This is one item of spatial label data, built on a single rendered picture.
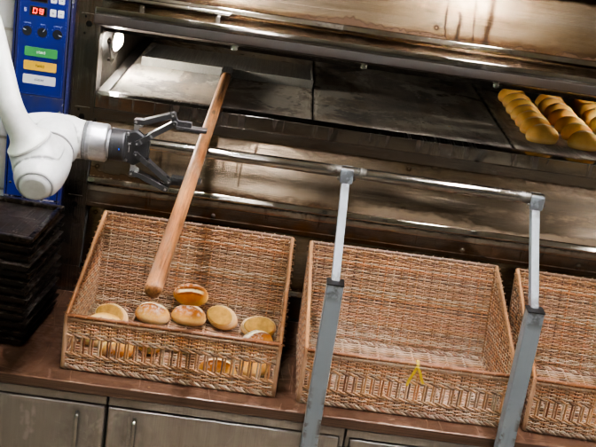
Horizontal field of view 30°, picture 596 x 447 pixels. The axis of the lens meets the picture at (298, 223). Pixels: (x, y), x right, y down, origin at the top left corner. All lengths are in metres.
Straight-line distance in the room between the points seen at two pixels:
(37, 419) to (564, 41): 1.71
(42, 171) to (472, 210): 1.32
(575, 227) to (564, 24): 0.58
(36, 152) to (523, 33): 1.38
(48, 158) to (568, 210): 1.54
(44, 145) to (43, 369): 0.68
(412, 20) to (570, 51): 0.44
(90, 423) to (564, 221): 1.43
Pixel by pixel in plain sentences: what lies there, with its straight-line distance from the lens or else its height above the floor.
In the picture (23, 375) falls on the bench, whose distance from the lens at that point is 2.87.
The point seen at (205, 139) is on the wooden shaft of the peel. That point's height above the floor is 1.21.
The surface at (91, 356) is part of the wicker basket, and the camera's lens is 2.87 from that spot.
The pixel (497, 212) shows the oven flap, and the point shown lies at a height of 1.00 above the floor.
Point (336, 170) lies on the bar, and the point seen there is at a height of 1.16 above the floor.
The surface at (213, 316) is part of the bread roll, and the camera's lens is 3.16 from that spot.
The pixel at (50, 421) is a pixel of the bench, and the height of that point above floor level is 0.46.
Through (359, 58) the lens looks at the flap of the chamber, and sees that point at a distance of 2.93.
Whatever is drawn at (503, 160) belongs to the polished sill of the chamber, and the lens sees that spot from 3.18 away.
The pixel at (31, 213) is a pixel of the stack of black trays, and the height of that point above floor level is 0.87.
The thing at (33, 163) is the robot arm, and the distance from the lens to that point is 2.43.
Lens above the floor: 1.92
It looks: 19 degrees down
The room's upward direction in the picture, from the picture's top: 9 degrees clockwise
